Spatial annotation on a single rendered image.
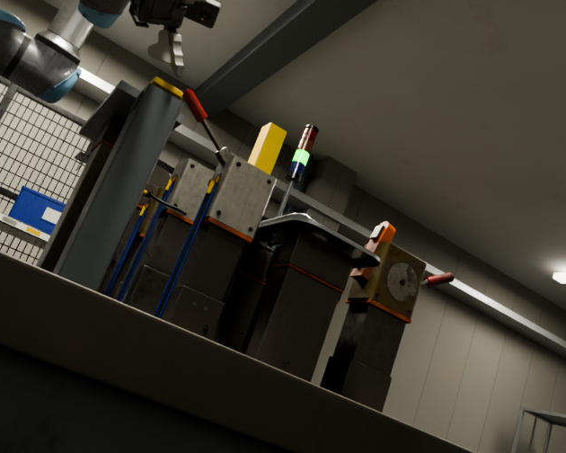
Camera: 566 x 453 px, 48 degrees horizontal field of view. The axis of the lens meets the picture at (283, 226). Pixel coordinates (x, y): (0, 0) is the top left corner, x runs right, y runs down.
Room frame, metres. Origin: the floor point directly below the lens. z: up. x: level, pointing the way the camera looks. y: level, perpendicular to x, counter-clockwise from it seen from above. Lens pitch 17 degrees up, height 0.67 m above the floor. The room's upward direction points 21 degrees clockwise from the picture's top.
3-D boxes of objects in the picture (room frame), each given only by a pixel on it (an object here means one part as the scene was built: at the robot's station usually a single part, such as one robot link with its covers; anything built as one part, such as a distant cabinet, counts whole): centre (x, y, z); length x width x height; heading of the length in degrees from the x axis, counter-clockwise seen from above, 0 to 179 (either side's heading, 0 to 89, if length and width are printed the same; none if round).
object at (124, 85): (1.29, 0.40, 1.16); 0.37 x 0.14 x 0.02; 25
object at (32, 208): (2.35, 0.80, 1.09); 0.30 x 0.17 x 0.13; 105
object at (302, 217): (1.62, 0.17, 1.00); 1.38 x 0.22 x 0.02; 25
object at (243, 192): (1.03, 0.10, 0.88); 0.12 x 0.07 x 0.36; 115
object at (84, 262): (1.05, 0.29, 0.92); 0.08 x 0.08 x 0.44; 25
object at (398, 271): (1.18, -0.24, 0.88); 0.14 x 0.09 x 0.36; 115
